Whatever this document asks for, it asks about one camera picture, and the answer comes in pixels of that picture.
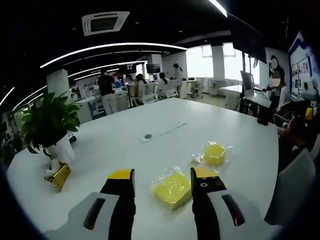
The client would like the black box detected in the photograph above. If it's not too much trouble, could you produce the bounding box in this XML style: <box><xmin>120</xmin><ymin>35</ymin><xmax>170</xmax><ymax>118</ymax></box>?
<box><xmin>256</xmin><ymin>109</ymin><xmax>270</xmax><ymax>126</ymax></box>

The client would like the potted green plant white pot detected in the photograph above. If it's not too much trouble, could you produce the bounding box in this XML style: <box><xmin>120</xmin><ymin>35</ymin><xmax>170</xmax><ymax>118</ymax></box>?
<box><xmin>19</xmin><ymin>90</ymin><xmax>82</xmax><ymax>165</ymax></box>

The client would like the short ceiling strip light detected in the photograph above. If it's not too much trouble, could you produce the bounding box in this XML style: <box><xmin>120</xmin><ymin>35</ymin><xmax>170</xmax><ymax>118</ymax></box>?
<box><xmin>0</xmin><ymin>86</ymin><xmax>16</xmax><ymax>106</ymax></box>

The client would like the gold box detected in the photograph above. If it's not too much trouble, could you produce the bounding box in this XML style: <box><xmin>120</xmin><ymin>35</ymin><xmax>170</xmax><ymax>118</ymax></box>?
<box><xmin>44</xmin><ymin>162</ymin><xmax>72</xmax><ymax>193</ymax></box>

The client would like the ceiling air conditioner vent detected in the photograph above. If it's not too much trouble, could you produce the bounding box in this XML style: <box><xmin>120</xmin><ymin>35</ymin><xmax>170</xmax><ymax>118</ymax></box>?
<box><xmin>81</xmin><ymin>10</ymin><xmax>131</xmax><ymax>37</ymax></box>

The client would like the grey chair back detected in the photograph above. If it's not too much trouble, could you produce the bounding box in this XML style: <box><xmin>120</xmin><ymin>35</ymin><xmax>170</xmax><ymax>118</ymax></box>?
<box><xmin>263</xmin><ymin>147</ymin><xmax>318</xmax><ymax>226</ymax></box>

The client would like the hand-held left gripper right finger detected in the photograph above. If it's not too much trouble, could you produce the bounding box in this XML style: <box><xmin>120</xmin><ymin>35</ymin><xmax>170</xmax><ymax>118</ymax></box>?
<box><xmin>190</xmin><ymin>167</ymin><xmax>279</xmax><ymax>240</ymax></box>

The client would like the long ceiling strip light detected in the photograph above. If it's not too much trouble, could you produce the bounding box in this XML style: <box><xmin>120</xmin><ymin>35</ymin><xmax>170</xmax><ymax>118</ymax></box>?
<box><xmin>39</xmin><ymin>42</ymin><xmax>188</xmax><ymax>69</ymax></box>
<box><xmin>208</xmin><ymin>0</ymin><xmax>229</xmax><ymax>19</ymax></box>

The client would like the hanging display screen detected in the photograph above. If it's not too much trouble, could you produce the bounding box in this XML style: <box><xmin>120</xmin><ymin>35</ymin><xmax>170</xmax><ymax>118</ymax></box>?
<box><xmin>119</xmin><ymin>63</ymin><xmax>137</xmax><ymax>75</ymax></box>
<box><xmin>145</xmin><ymin>63</ymin><xmax>161</xmax><ymax>74</ymax></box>

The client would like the white table cable cover strip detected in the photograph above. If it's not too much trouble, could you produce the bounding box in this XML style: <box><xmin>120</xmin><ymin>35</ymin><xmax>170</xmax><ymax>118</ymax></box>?
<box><xmin>138</xmin><ymin>121</ymin><xmax>189</xmax><ymax>144</ymax></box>

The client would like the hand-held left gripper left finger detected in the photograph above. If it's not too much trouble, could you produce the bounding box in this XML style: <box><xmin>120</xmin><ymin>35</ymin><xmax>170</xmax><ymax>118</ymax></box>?
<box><xmin>44</xmin><ymin>168</ymin><xmax>136</xmax><ymax>240</ymax></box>

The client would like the person's right hand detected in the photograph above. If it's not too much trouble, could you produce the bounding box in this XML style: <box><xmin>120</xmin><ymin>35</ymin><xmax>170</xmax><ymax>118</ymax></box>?
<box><xmin>284</xmin><ymin>115</ymin><xmax>311</xmax><ymax>144</ymax></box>

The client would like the monitor on stand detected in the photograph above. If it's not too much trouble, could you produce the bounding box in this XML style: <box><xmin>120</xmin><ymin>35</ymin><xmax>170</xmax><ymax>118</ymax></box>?
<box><xmin>239</xmin><ymin>69</ymin><xmax>256</xmax><ymax>101</ymax></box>

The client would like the blue framed wall poster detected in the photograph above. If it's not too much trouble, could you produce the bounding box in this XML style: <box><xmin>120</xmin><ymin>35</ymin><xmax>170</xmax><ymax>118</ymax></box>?
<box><xmin>286</xmin><ymin>31</ymin><xmax>315</xmax><ymax>99</ymax></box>

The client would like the white office chair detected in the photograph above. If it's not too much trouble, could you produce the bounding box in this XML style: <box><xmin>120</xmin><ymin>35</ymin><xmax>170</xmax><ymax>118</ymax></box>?
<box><xmin>144</xmin><ymin>81</ymin><xmax>159</xmax><ymax>104</ymax></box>
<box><xmin>164</xmin><ymin>79</ymin><xmax>179</xmax><ymax>99</ymax></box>

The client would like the rectangular yellow silicone block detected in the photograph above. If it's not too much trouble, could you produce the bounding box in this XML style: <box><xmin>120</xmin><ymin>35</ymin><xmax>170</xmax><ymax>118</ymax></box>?
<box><xmin>149</xmin><ymin>164</ymin><xmax>194</xmax><ymax>212</ymax></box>

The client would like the seated person with mask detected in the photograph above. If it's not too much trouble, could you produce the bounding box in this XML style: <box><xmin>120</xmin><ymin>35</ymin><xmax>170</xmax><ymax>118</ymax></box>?
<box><xmin>274</xmin><ymin>99</ymin><xmax>320</xmax><ymax>163</ymax></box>

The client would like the large black hanging screen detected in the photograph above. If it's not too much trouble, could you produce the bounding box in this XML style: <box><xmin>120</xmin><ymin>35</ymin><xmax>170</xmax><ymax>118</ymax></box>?
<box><xmin>230</xmin><ymin>14</ymin><xmax>268</xmax><ymax>64</ymax></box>

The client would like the white desk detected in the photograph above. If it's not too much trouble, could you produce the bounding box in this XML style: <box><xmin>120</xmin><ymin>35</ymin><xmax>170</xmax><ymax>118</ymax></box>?
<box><xmin>218</xmin><ymin>84</ymin><xmax>273</xmax><ymax>109</ymax></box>

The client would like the rounded yellow silicone block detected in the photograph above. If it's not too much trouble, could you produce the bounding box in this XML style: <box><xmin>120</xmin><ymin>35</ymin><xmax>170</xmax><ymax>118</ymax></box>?
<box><xmin>191</xmin><ymin>141</ymin><xmax>233</xmax><ymax>172</ymax></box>

